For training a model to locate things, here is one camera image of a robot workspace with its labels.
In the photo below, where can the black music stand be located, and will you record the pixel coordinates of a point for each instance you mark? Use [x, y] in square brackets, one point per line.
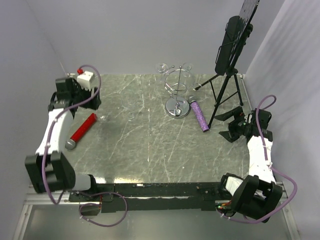
[237, 31]

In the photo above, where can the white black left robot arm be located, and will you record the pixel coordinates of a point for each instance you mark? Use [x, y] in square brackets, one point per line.
[49, 159]

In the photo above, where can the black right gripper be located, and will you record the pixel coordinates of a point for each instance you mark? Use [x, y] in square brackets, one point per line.
[231, 135]

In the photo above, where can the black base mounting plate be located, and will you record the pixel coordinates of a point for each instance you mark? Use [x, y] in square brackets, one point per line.
[114, 197]

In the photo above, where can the aluminium rail frame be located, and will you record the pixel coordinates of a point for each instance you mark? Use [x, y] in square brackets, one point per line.
[155, 149]

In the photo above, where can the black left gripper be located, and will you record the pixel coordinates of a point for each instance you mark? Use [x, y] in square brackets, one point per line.
[93, 103]

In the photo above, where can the purple glitter microphone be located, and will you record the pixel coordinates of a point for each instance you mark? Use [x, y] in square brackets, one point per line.
[198, 113]

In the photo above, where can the chrome wine glass rack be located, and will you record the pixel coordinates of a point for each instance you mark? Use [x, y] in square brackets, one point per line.
[177, 82]

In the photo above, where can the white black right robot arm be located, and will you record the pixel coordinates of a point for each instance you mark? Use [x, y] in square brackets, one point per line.
[257, 194]

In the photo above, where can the red glitter microphone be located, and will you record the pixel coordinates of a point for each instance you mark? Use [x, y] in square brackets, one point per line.
[72, 142]

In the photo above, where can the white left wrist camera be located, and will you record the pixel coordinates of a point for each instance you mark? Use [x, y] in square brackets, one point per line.
[85, 79]

